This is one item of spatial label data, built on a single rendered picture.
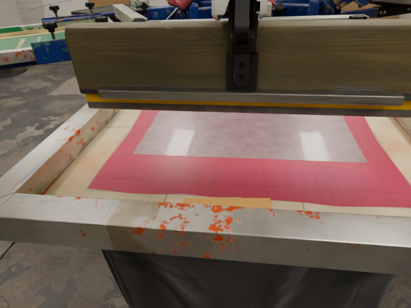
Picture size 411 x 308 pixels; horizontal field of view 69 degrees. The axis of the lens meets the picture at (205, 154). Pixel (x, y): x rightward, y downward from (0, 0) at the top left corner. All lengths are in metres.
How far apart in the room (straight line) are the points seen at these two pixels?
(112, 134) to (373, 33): 0.41
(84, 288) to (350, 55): 1.43
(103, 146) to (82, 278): 1.14
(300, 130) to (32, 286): 1.43
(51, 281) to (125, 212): 1.35
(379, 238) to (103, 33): 0.33
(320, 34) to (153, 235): 0.25
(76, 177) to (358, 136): 0.43
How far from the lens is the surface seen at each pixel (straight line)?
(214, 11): 0.28
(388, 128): 0.58
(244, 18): 0.27
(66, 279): 1.63
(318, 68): 0.34
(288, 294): 0.54
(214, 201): 0.37
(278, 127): 0.53
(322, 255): 0.30
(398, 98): 0.36
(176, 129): 0.53
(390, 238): 0.31
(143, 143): 0.50
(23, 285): 1.70
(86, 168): 0.47
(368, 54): 0.34
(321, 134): 0.52
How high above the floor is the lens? 1.20
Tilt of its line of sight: 33 degrees down
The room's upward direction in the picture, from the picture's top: 3 degrees counter-clockwise
